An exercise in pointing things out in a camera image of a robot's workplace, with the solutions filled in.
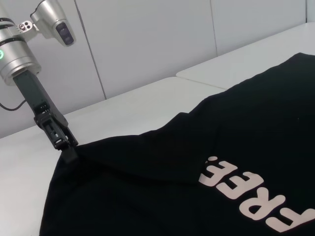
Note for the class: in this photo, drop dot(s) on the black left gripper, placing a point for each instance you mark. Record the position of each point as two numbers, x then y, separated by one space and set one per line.
37 98

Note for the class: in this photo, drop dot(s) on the black shirt with FREE print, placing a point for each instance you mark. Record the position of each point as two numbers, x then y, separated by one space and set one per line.
197 184

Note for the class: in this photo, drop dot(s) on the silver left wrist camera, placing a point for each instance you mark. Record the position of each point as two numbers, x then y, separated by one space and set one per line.
51 17

